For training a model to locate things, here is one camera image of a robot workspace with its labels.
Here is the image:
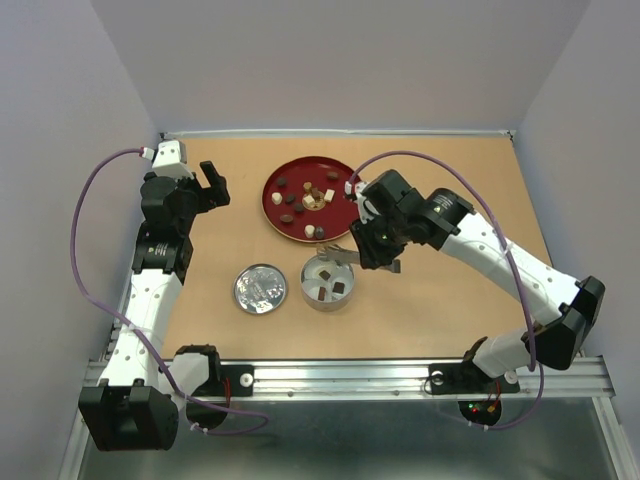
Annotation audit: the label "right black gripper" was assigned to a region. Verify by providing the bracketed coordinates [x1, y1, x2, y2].
[347, 209, 409, 271]

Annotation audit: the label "silver metal tongs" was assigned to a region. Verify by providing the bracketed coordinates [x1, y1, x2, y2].
[316, 244, 401, 274]

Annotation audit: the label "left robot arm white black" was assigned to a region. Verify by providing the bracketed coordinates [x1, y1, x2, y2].
[78, 161, 230, 452]

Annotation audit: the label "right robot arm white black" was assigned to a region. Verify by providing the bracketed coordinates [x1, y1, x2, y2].
[344, 170, 605, 390]

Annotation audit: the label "white square chocolate centre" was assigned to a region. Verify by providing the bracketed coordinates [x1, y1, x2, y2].
[302, 195, 316, 209]

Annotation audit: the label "white paper cup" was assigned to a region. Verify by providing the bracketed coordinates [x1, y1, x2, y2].
[329, 268, 354, 298]
[304, 258, 332, 281]
[302, 280, 331, 302]

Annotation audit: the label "red round tray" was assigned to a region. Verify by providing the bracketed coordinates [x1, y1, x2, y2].
[261, 156, 358, 243]

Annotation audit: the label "round silver tin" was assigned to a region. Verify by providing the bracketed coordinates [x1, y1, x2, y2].
[300, 255, 355, 313]

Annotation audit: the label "silver tin lid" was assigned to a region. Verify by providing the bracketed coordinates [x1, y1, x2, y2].
[232, 263, 288, 315]

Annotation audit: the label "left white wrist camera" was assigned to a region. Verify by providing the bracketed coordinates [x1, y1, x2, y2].
[151, 140, 194, 180]

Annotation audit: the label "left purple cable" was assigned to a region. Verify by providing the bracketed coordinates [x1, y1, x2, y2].
[69, 147, 271, 437]

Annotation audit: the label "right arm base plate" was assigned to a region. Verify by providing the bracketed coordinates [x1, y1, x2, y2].
[428, 362, 520, 395]

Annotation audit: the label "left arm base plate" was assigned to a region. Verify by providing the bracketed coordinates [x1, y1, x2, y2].
[194, 364, 255, 398]

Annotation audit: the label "aluminium mounting rail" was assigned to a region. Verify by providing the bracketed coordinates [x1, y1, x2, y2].
[82, 355, 615, 404]

